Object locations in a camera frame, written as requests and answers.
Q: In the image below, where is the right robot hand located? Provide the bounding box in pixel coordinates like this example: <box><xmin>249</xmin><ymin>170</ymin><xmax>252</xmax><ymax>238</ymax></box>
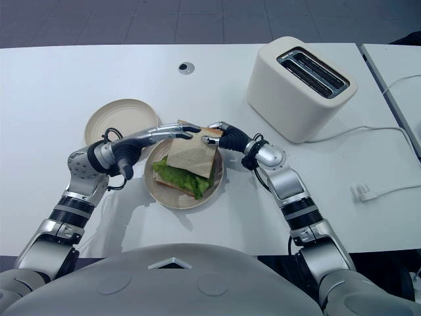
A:
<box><xmin>201</xmin><ymin>120</ymin><xmax>254</xmax><ymax>153</ymax></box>

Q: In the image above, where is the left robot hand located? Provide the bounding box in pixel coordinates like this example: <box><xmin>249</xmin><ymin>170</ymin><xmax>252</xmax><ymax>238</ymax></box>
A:
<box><xmin>97</xmin><ymin>120</ymin><xmax>202</xmax><ymax>181</ymax></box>

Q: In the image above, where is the bread slice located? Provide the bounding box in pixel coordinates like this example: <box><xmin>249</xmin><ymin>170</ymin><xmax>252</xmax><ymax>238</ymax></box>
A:
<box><xmin>166</xmin><ymin>119</ymin><xmax>225</xmax><ymax>180</ymax></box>
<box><xmin>154</xmin><ymin>170</ymin><xmax>199</xmax><ymax>199</ymax></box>

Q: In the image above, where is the cream plate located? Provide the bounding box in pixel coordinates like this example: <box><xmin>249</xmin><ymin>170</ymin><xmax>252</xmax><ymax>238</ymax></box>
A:
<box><xmin>143</xmin><ymin>136</ymin><xmax>226</xmax><ymax>211</ymax></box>
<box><xmin>84</xmin><ymin>98</ymin><xmax>161</xmax><ymax>146</ymax></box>

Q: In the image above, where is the green lettuce leaf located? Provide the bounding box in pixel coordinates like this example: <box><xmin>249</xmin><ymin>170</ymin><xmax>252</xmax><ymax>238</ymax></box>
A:
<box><xmin>151</xmin><ymin>155</ymin><xmax>217</xmax><ymax>201</ymax></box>

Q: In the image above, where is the cream toaster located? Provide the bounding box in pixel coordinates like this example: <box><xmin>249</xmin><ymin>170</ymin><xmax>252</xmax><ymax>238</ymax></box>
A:
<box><xmin>246</xmin><ymin>36</ymin><xmax>359</xmax><ymax>144</ymax></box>

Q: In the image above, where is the robot body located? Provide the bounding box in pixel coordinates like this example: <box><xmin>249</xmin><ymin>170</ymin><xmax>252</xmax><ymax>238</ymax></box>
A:
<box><xmin>1</xmin><ymin>242</ymin><xmax>329</xmax><ymax>316</ymax></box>

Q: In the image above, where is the black cable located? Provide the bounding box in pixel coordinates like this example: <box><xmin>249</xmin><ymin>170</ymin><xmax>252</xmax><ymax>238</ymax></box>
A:
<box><xmin>103</xmin><ymin>127</ymin><xmax>128</xmax><ymax>192</ymax></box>
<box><xmin>241</xmin><ymin>132</ymin><xmax>276</xmax><ymax>196</ymax></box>

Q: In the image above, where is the white cord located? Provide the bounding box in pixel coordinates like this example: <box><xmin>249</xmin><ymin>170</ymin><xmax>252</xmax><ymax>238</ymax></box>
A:
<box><xmin>301</xmin><ymin>73</ymin><xmax>421</xmax><ymax>202</ymax></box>

